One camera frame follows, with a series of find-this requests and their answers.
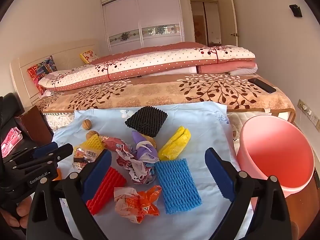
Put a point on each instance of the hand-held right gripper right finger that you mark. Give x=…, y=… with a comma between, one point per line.
x=220, y=172

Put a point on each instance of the walnut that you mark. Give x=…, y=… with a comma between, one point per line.
x=91, y=135
x=87, y=124

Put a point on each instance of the black smartphone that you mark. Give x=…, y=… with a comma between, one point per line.
x=262, y=85

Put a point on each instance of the white charger plug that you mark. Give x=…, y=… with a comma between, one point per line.
x=307, y=109

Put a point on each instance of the pink folded blanket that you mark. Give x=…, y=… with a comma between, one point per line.
x=215, y=68

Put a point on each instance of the white bed headboard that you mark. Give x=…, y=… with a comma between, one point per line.
x=70, y=55

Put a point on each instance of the white sliding-door wardrobe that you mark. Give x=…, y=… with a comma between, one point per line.
x=125, y=17

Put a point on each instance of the brown leaf-print blanket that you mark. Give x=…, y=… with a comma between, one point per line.
x=175, y=90

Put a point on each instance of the brown wooden nightstand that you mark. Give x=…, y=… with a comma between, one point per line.
x=32, y=125

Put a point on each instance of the person's left hand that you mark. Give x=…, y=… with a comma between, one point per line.
x=17, y=215

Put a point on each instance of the light blue floral cloth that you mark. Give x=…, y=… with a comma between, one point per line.
x=200, y=130

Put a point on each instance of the dotted tree-print folded quilt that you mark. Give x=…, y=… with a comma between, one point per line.
x=150, y=62

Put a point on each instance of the red foam net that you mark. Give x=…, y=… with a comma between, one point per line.
x=107, y=190

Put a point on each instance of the orange wrapper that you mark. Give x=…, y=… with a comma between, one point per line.
x=140, y=202

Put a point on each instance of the blue foam net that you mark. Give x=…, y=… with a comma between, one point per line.
x=177, y=187

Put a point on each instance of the pink dotted cloth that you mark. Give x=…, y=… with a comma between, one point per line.
x=10, y=140

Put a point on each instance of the yellow plastic packet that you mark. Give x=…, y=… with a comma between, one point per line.
x=175, y=145

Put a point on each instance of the dark seat back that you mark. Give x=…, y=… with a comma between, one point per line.
x=13, y=105

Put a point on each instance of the pink plastic bucket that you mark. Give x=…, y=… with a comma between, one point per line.
x=275, y=150

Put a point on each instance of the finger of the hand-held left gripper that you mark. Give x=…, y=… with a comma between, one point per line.
x=46, y=150
x=62, y=152

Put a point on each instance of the purple knitted sock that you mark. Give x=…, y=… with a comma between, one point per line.
x=143, y=145

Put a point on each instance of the white red paper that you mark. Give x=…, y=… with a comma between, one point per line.
x=135, y=170

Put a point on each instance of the barcode snack wrapper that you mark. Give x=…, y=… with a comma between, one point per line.
x=86, y=155

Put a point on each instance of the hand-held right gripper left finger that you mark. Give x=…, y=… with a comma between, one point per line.
x=100, y=170

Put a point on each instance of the yellow floral cushion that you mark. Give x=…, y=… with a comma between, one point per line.
x=88, y=55

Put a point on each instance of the pink floral wrapper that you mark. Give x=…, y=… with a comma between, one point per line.
x=110, y=142

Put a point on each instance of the yellow foam net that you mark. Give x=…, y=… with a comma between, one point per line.
x=93, y=142

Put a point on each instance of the orange plastic piece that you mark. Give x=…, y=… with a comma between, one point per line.
x=58, y=176

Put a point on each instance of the cream room door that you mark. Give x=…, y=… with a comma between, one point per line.
x=232, y=17

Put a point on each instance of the black foam net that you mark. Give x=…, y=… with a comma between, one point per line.
x=146, y=121

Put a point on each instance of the black wall bracket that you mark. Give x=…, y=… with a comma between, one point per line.
x=295, y=10

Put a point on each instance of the colourful printed cushion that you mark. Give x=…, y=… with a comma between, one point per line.
x=41, y=71

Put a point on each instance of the beige wall socket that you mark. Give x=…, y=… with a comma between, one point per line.
x=300, y=103
x=315, y=120

